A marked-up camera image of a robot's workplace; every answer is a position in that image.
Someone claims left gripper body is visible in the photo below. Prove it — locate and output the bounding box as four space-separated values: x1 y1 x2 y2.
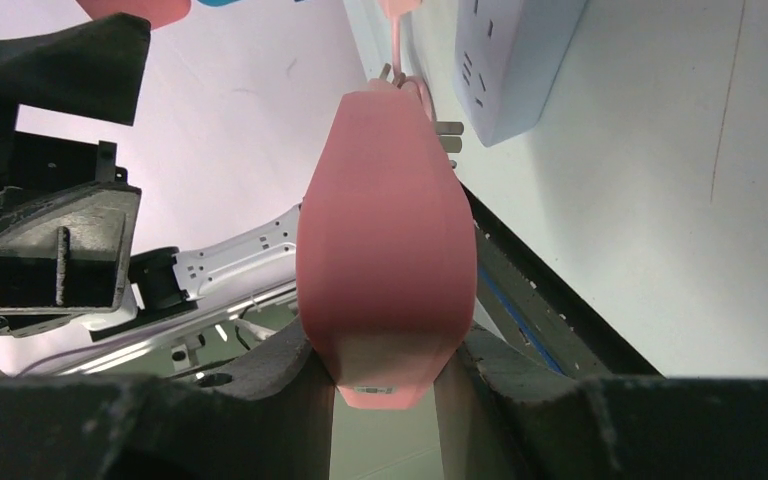
0 99 127 213

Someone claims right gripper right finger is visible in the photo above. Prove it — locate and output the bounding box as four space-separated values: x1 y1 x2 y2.
434 327 768 479

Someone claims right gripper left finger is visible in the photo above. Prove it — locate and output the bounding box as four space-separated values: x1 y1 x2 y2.
0 323 335 479

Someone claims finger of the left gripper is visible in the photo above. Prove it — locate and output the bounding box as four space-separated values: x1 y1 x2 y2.
0 182 141 315
0 13 151 126

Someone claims pink adapter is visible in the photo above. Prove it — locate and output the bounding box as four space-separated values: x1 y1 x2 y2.
76 0 192 30

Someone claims pink triangular power strip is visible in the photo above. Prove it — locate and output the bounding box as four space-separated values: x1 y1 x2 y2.
295 79 477 410

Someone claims light blue long power strip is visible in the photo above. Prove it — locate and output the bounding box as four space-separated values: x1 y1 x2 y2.
454 0 587 147

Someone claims light blue adapter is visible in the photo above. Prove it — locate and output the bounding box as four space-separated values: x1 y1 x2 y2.
197 0 305 8

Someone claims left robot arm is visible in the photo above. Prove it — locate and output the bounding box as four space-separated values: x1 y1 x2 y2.
0 13 300 341

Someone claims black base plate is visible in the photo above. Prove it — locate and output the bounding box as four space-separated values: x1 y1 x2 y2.
464 189 660 378

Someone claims aluminium frame rail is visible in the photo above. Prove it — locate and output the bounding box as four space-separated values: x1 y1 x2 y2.
14 281 296 378

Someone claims pink coiled cable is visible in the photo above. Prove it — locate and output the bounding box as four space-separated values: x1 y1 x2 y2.
377 0 437 124

